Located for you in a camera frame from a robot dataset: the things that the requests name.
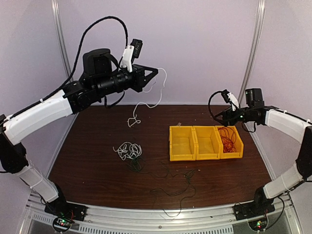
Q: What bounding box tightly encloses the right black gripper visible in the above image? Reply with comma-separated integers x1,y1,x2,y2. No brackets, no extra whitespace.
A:
214,106,254,127

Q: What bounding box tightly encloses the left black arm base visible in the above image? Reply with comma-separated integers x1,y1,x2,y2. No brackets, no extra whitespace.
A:
44,203,87,221

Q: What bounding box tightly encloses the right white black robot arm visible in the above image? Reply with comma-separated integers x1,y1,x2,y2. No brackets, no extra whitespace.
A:
212,88,312,215

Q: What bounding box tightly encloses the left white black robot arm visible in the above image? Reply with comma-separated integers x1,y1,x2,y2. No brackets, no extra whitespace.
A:
0,46,158,216

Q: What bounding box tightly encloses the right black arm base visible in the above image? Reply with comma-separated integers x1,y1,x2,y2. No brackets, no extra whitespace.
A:
233,201,275,221

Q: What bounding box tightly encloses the middle yellow plastic bin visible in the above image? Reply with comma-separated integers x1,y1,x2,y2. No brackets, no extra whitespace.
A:
194,126,222,160

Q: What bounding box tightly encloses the yellow plastic bin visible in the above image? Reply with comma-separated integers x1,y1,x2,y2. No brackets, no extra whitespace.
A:
169,126,196,161
194,126,222,160
215,125,244,159

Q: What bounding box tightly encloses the right yellow plastic bin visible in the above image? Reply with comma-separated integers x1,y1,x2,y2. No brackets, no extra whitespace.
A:
215,125,244,159

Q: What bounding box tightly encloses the left yellow plastic bin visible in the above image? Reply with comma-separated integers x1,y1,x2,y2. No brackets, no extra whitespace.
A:
169,126,196,161

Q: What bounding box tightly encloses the right circuit board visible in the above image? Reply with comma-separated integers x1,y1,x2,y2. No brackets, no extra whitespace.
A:
248,218,268,232

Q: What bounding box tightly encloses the circuit board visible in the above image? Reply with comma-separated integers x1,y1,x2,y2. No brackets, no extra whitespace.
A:
248,218,268,232
52,217,74,233

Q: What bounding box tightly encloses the left circuit board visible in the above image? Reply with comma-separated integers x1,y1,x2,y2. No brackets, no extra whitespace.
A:
52,217,74,233

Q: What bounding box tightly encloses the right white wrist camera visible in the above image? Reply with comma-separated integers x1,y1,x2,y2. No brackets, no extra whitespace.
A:
221,89,240,111

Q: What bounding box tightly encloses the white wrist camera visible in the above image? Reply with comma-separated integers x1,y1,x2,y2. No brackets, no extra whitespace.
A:
221,89,240,111
119,39,143,73

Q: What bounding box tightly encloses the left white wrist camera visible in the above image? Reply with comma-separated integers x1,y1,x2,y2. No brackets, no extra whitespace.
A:
119,39,143,73

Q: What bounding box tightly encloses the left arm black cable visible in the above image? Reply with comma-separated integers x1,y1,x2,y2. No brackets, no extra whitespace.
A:
4,16,130,122

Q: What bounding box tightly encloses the right aluminium frame post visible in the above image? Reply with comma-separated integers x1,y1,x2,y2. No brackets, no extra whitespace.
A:
238,0,266,104

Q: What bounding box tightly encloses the aluminium frame post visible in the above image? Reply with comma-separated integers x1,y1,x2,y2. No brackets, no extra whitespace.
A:
50,0,82,111
238,0,266,104

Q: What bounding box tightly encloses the aluminium front rail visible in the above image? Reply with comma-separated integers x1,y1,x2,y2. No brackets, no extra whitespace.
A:
17,193,303,234

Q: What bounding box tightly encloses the left aluminium frame post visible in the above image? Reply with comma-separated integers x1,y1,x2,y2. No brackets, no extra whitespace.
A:
50,0,82,111

